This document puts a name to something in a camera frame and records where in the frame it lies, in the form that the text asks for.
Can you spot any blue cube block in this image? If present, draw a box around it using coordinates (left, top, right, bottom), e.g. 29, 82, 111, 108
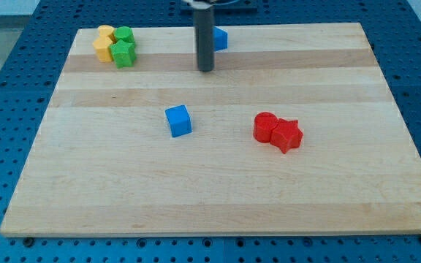
165, 105, 192, 137

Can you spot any blue triangle block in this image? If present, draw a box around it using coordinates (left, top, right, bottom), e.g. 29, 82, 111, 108
213, 27, 228, 51

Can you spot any red cylinder block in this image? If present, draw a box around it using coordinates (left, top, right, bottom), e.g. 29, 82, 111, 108
253, 112, 278, 143

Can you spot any red star block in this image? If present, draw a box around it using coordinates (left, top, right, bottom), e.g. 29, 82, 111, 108
270, 118, 303, 154

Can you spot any light wooden board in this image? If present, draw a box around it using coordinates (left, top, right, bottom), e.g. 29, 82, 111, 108
0, 23, 421, 238

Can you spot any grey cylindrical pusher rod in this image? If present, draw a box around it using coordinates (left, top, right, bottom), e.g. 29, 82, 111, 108
191, 1, 214, 72

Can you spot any green star block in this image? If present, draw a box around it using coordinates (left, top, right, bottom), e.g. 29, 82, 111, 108
109, 39, 136, 69

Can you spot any green cylinder block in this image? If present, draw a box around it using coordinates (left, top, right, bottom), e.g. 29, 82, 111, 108
113, 26, 136, 45

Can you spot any yellow pentagon block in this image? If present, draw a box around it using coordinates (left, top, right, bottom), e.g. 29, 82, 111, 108
92, 37, 113, 62

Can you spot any yellow cylinder block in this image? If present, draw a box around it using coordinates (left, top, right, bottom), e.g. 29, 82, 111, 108
97, 25, 116, 43

